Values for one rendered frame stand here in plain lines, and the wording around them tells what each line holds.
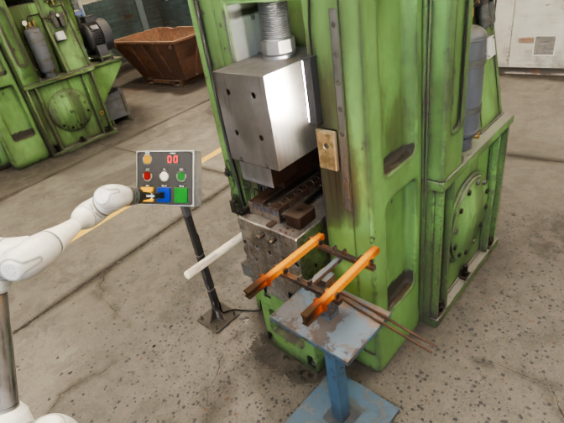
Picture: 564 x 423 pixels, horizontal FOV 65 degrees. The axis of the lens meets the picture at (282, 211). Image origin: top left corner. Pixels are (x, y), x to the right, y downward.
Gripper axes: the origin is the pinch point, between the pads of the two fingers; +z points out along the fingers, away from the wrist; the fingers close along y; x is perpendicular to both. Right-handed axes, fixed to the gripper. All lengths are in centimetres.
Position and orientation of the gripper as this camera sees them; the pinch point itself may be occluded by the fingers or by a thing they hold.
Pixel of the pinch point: (159, 195)
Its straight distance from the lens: 228.2
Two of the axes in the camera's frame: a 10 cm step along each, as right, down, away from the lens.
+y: 9.5, 0.3, -3.2
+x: 0.2, -10.0, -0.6
